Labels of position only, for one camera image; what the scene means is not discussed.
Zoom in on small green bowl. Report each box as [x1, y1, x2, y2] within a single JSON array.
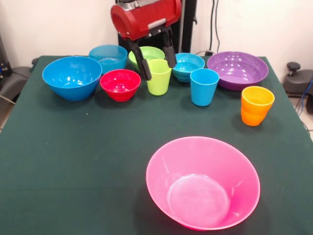
[[128, 46, 166, 75]]

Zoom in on small red bowl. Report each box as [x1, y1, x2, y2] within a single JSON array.
[[99, 69, 142, 102]]

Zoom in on large purple bowl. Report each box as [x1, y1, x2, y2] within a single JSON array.
[[207, 51, 269, 92]]

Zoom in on black pedestal column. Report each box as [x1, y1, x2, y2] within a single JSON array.
[[116, 0, 198, 57]]

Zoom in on large blue bowl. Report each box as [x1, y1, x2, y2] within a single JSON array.
[[42, 56, 103, 102]]

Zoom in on orange cup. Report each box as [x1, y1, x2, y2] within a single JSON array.
[[241, 107, 268, 127], [241, 86, 275, 115]]

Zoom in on small blue bowl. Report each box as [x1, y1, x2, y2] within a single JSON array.
[[88, 44, 128, 75]]

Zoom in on black equipment case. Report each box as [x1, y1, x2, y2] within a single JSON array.
[[0, 35, 12, 81]]

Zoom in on dark grey machine base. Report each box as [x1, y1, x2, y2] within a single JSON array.
[[283, 62, 313, 98], [0, 66, 32, 103]]

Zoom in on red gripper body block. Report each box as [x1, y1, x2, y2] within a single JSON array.
[[110, 0, 183, 41]]

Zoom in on green cup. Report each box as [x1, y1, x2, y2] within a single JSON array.
[[146, 58, 173, 96]]

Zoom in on dark green tablecloth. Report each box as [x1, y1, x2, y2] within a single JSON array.
[[0, 55, 313, 235]]

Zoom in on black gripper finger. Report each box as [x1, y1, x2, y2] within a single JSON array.
[[127, 40, 153, 81], [160, 28, 177, 69]]

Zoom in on blue cup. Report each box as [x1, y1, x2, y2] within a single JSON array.
[[190, 68, 220, 107]]

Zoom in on large pink bowl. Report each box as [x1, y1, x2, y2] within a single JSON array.
[[146, 136, 261, 231]]

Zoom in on small cyan bowl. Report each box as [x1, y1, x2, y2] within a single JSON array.
[[171, 52, 205, 83]]

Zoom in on black wall cable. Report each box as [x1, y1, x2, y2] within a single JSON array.
[[209, 0, 221, 55]]

